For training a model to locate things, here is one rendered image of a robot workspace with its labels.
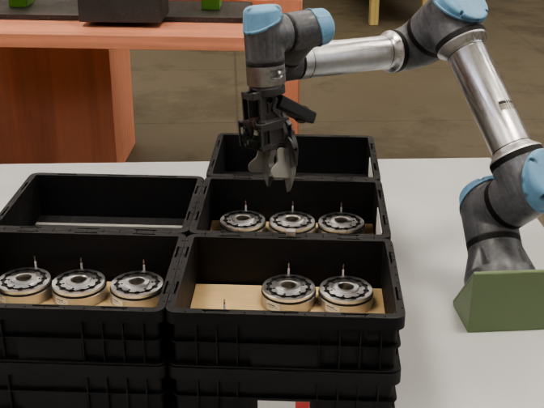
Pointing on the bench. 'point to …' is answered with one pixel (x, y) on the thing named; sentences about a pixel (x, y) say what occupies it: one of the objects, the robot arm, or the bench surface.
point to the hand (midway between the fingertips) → (280, 181)
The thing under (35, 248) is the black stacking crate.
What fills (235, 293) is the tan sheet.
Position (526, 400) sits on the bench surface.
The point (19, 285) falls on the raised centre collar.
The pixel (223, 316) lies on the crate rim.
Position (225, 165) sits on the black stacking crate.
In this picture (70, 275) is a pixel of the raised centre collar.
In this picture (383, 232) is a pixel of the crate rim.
